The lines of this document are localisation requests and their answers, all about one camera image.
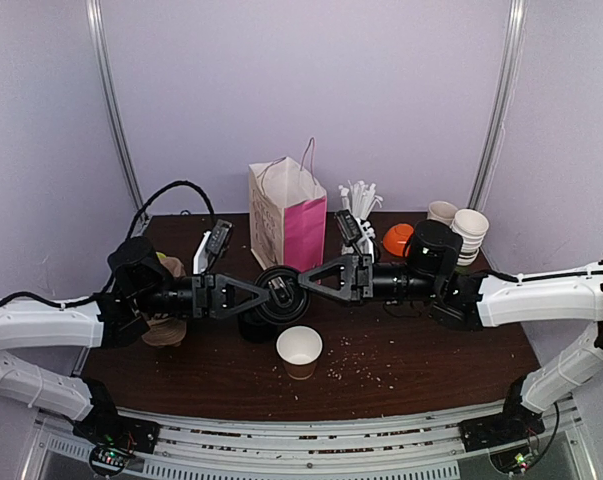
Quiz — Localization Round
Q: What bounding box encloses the beige ceramic mug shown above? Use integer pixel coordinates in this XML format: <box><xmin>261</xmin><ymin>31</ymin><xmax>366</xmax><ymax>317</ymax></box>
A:
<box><xmin>427</xmin><ymin>200</ymin><xmax>458</xmax><ymax>226</ymax></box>

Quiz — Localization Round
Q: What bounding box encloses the stack of black cup lids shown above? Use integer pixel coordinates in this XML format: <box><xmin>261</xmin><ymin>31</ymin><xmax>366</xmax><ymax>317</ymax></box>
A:
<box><xmin>237</xmin><ymin>312</ymin><xmax>278</xmax><ymax>344</ymax></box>

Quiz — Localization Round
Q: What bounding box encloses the pink and white paper bag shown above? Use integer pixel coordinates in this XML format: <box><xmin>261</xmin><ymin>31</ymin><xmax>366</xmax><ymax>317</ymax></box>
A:
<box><xmin>248</xmin><ymin>138</ymin><xmax>327</xmax><ymax>271</ymax></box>

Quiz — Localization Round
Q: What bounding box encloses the right aluminium frame post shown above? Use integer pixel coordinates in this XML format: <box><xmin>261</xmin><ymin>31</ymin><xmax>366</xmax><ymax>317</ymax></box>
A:
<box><xmin>468</xmin><ymin>0</ymin><xmax>528</xmax><ymax>211</ymax></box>

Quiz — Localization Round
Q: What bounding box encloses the left aluminium frame post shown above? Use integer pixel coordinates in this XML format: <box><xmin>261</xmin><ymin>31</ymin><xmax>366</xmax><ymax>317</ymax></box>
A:
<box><xmin>86</xmin><ymin>0</ymin><xmax>143</xmax><ymax>210</ymax></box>

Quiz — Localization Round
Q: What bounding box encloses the stack of cardboard cup carriers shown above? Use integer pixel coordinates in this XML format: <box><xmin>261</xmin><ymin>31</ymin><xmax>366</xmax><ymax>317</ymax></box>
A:
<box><xmin>142</xmin><ymin>253</ymin><xmax>187</xmax><ymax>348</ymax></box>

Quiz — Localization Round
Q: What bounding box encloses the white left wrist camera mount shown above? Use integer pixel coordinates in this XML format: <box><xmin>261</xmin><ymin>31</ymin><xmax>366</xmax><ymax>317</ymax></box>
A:
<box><xmin>192</xmin><ymin>219</ymin><xmax>234</xmax><ymax>275</ymax></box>

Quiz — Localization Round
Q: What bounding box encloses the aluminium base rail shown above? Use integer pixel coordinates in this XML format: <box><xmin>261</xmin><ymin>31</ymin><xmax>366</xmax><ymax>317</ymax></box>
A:
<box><xmin>20</xmin><ymin>394</ymin><xmax>597</xmax><ymax>480</ymax></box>

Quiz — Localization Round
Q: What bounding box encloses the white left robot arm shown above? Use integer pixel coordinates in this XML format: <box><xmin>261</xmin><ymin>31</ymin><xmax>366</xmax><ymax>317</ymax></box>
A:
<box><xmin>0</xmin><ymin>236</ymin><xmax>270</xmax><ymax>456</ymax></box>

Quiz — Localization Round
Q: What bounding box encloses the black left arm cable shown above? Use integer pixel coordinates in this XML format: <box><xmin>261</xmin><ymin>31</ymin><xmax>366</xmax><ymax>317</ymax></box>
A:
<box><xmin>0</xmin><ymin>180</ymin><xmax>217</xmax><ymax>311</ymax></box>

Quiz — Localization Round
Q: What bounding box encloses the stack of paper cups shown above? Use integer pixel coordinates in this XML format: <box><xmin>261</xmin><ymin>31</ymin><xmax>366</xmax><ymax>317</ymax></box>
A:
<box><xmin>451</xmin><ymin>209</ymin><xmax>490</xmax><ymax>267</ymax></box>

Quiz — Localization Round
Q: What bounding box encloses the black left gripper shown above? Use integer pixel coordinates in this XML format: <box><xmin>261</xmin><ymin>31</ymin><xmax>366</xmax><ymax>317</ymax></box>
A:
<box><xmin>134</xmin><ymin>272</ymin><xmax>271</xmax><ymax>322</ymax></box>

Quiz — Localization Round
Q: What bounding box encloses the orange bowl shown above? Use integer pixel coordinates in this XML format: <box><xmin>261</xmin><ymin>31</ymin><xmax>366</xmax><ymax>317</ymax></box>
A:
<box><xmin>382</xmin><ymin>223</ymin><xmax>414</xmax><ymax>258</ymax></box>

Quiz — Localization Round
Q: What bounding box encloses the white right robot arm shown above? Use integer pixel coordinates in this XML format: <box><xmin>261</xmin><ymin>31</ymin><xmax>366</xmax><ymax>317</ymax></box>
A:
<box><xmin>298</xmin><ymin>220</ymin><xmax>603</xmax><ymax>452</ymax></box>

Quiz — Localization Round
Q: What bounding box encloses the aluminium frame post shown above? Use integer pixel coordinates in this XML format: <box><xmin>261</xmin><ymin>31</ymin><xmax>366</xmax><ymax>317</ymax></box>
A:
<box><xmin>468</xmin><ymin>0</ymin><xmax>528</xmax><ymax>211</ymax></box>
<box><xmin>86</xmin><ymin>0</ymin><xmax>143</xmax><ymax>210</ymax></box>

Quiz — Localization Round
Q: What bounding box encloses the single black cup lid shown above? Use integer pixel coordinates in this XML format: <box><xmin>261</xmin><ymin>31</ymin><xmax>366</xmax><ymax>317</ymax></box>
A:
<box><xmin>256</xmin><ymin>266</ymin><xmax>310</xmax><ymax>325</ymax></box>

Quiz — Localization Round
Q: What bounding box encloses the single brown paper cup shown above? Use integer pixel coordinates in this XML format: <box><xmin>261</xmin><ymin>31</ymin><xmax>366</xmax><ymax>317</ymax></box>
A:
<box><xmin>276</xmin><ymin>325</ymin><xmax>323</xmax><ymax>381</ymax></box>

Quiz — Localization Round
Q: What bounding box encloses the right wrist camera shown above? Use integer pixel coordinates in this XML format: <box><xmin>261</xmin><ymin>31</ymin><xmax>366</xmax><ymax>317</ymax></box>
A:
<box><xmin>335</xmin><ymin>209</ymin><xmax>379</xmax><ymax>260</ymax></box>

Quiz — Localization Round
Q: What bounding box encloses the glass jar of straws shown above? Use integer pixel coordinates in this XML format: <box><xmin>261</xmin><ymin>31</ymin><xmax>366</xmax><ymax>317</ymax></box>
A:
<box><xmin>338</xmin><ymin>180</ymin><xmax>383</xmax><ymax>220</ymax></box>

